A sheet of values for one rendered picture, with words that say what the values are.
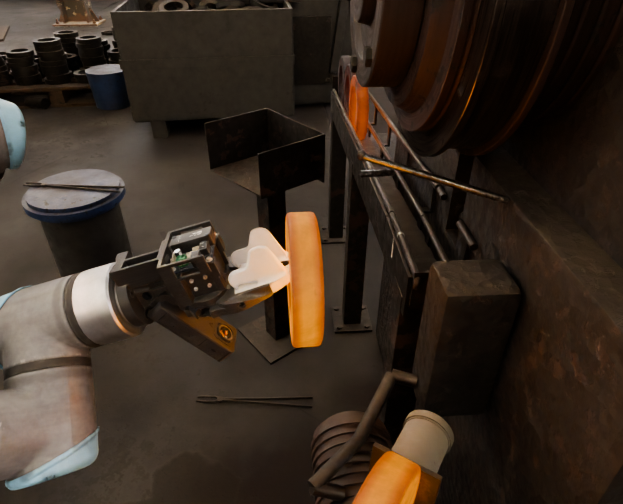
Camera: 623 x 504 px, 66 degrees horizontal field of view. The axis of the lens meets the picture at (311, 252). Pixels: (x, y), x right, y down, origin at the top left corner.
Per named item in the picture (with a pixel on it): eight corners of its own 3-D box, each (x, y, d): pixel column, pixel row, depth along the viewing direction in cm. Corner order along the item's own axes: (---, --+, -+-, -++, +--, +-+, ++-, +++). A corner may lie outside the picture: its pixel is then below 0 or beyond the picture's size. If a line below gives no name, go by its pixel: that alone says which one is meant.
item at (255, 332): (277, 298, 181) (267, 107, 140) (321, 337, 164) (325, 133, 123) (229, 321, 170) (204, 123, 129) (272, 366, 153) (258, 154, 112)
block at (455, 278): (473, 375, 79) (507, 255, 65) (491, 417, 72) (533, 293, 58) (408, 378, 78) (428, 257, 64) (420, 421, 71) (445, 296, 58)
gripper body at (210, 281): (208, 255, 49) (100, 286, 50) (239, 314, 54) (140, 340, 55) (215, 216, 55) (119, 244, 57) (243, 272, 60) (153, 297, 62)
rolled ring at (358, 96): (348, 75, 150) (359, 75, 150) (348, 136, 156) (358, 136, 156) (357, 74, 133) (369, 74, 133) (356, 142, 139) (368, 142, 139)
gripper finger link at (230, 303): (269, 293, 51) (192, 313, 52) (273, 303, 52) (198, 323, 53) (269, 266, 55) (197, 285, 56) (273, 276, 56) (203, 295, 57)
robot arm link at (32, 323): (34, 377, 61) (30, 301, 64) (124, 353, 60) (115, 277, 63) (-29, 376, 52) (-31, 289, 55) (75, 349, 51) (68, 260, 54)
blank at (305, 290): (310, 192, 60) (283, 193, 60) (326, 249, 46) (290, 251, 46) (311, 298, 67) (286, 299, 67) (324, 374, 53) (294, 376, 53)
